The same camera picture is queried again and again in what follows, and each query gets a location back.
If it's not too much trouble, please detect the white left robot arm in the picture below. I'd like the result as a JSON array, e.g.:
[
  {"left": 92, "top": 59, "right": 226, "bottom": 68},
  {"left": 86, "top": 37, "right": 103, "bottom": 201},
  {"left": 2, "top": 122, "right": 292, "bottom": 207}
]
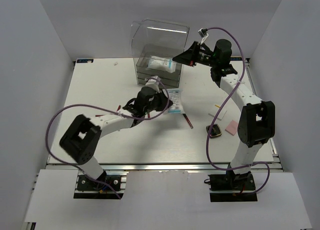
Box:
[{"left": 59, "top": 87, "right": 173, "bottom": 189}]

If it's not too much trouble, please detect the blue table corner label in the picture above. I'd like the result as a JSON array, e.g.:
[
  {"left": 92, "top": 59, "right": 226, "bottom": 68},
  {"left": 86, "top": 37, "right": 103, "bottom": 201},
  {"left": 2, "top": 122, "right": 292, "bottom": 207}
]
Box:
[
  {"left": 230, "top": 57, "right": 242, "bottom": 61},
  {"left": 76, "top": 59, "right": 94, "bottom": 64}
]

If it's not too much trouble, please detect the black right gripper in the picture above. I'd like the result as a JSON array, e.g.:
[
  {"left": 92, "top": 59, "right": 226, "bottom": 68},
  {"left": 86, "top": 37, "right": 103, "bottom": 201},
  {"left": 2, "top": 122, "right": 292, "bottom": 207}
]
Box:
[{"left": 172, "top": 41, "right": 219, "bottom": 68}]

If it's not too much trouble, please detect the black gold compact case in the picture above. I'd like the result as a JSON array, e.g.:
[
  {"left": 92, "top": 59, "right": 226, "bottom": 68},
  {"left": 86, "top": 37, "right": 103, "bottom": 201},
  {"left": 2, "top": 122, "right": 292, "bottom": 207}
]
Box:
[{"left": 206, "top": 124, "right": 222, "bottom": 139}]

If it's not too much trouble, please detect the pink sticky pad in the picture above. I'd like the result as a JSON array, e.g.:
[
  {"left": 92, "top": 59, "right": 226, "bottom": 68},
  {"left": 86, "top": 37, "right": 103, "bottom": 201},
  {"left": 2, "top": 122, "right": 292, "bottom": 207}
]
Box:
[{"left": 225, "top": 120, "right": 238, "bottom": 136}]

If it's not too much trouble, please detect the white pad right yellow stick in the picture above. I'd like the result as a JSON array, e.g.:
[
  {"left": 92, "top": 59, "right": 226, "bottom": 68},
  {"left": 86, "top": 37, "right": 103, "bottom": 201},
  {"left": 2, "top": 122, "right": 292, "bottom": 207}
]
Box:
[{"left": 208, "top": 104, "right": 227, "bottom": 120}]

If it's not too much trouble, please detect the blue table corner label right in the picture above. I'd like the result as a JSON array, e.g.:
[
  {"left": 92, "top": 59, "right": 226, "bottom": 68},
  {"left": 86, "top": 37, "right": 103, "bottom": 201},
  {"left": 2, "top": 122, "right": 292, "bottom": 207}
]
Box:
[{"left": 230, "top": 57, "right": 242, "bottom": 61}]

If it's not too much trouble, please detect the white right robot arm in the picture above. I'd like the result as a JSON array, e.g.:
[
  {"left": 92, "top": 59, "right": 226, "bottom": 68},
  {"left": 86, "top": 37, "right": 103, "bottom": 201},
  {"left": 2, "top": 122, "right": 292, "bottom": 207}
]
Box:
[{"left": 172, "top": 39, "right": 275, "bottom": 189}]

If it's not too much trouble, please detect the blue table corner label left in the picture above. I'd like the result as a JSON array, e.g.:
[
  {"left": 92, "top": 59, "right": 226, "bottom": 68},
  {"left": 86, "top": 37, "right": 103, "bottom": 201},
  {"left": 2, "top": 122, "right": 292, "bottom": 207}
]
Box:
[{"left": 76, "top": 59, "right": 94, "bottom": 64}]

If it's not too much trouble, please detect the white blue sachet packet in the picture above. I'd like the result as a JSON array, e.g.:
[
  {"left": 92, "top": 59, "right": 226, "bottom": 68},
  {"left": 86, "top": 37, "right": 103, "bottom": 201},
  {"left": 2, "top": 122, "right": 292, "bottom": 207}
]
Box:
[
  {"left": 167, "top": 88, "right": 185, "bottom": 114},
  {"left": 147, "top": 56, "right": 176, "bottom": 73}
]

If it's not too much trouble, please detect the clear acrylic makeup organizer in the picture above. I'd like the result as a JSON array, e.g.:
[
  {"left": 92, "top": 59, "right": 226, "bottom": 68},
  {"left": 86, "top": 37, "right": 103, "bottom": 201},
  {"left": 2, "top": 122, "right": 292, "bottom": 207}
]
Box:
[{"left": 130, "top": 19, "right": 190, "bottom": 89}]

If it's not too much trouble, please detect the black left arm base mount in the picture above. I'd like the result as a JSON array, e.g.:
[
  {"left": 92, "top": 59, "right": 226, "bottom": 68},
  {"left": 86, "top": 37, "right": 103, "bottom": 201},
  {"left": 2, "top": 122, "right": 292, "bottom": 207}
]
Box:
[{"left": 73, "top": 172, "right": 127, "bottom": 200}]

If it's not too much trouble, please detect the aluminium front rail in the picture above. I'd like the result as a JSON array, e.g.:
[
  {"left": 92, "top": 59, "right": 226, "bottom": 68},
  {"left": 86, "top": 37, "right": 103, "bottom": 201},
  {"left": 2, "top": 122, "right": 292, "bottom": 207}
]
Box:
[{"left": 45, "top": 162, "right": 283, "bottom": 172}]

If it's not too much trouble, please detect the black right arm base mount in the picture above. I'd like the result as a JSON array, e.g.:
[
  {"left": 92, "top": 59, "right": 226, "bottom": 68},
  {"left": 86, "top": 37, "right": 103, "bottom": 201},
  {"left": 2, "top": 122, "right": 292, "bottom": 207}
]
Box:
[{"left": 203, "top": 171, "right": 258, "bottom": 202}]

